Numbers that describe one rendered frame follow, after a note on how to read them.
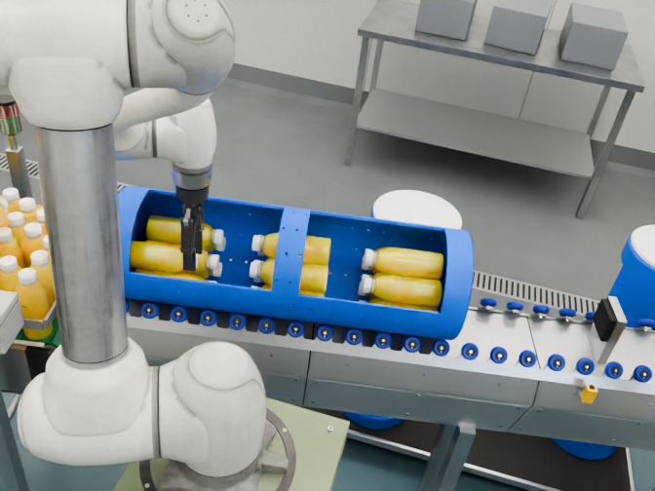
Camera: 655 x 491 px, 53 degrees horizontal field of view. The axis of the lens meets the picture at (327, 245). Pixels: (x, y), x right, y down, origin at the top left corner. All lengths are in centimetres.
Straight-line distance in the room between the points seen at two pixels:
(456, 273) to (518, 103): 348
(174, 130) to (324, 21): 363
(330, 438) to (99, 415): 48
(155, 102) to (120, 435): 55
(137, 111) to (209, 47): 40
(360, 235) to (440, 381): 44
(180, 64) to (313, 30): 416
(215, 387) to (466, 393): 89
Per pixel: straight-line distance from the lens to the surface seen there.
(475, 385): 180
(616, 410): 194
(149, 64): 87
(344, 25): 494
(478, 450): 261
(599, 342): 191
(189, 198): 151
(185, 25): 83
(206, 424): 111
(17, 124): 212
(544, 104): 499
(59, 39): 87
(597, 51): 408
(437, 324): 162
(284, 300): 158
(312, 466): 132
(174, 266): 165
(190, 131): 140
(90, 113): 90
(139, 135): 139
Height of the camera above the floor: 215
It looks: 37 degrees down
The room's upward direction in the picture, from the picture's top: 8 degrees clockwise
